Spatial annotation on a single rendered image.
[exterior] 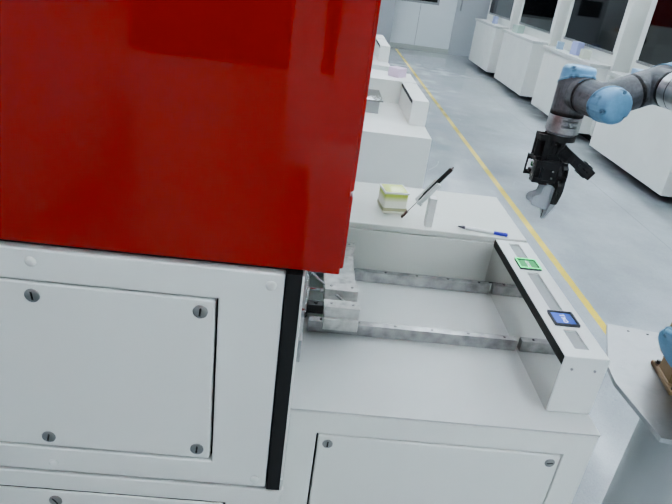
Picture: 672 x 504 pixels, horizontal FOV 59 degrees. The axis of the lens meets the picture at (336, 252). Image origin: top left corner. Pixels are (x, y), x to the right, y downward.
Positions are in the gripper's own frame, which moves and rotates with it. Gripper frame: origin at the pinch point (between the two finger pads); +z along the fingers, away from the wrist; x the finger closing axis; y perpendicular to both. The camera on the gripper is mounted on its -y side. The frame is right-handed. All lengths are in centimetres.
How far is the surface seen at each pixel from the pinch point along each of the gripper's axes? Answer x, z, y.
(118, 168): 66, -23, 83
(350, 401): 42, 29, 46
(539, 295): 15.8, 14.7, 2.7
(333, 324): 22, 24, 50
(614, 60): -575, 12, -279
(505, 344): 18.9, 27.1, 8.6
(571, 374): 40.0, 19.0, 2.8
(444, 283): -8.1, 26.6, 18.7
